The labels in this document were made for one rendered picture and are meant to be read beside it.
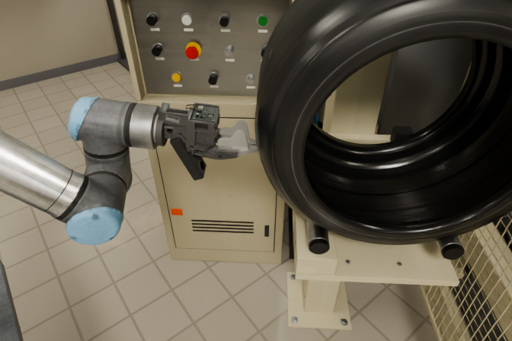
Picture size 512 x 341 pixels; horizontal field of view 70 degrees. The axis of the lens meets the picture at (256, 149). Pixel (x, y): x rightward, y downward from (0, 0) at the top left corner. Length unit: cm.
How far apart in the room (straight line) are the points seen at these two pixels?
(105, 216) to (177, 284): 120
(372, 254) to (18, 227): 194
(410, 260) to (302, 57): 60
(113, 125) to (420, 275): 74
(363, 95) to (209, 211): 90
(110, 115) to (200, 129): 17
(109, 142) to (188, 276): 121
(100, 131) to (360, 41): 50
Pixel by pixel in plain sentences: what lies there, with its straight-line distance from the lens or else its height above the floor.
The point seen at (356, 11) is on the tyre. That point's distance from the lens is 55.
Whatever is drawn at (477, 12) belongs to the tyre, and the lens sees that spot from 58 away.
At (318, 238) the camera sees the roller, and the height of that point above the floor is 92.
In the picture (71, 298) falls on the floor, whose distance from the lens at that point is 198.
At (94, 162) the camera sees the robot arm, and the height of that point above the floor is 107.
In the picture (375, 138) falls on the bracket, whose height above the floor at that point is 95.
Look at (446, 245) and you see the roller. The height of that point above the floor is 91.
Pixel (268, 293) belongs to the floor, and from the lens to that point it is 181.
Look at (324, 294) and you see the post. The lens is 165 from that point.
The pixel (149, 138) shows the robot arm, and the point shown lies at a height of 113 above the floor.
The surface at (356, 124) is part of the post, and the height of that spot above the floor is 98.
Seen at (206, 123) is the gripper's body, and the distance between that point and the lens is 70.
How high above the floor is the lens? 153
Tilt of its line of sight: 36 degrees down
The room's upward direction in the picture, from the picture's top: straight up
